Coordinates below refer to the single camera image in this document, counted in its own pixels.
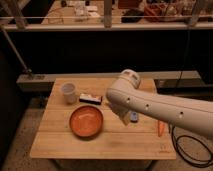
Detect black cable loop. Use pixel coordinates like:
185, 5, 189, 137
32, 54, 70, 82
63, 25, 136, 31
169, 124, 213, 169

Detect orange carrot toy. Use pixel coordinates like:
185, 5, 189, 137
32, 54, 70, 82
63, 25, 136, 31
158, 121, 165, 137

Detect translucent plastic cup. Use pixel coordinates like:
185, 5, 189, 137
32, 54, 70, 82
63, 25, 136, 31
61, 83, 77, 104

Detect metal diagonal pole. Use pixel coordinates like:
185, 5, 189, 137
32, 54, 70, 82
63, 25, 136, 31
0, 26, 32, 77

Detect black and white eraser block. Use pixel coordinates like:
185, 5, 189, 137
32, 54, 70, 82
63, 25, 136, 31
79, 93, 102, 105

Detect blue sponge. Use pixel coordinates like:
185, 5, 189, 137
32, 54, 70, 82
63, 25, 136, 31
130, 112, 139, 123

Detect wooden table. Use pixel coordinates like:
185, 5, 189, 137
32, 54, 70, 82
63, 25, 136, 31
30, 78, 176, 160

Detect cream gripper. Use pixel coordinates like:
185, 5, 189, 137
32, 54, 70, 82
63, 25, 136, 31
110, 104, 130, 125

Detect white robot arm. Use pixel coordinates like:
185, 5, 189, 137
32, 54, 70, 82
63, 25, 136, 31
106, 69, 213, 138

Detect orange ceramic bowl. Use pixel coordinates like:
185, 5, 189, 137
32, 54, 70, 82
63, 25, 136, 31
69, 105, 103, 138

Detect grey ledge rail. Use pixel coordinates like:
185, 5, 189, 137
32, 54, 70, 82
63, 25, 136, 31
16, 71, 200, 92

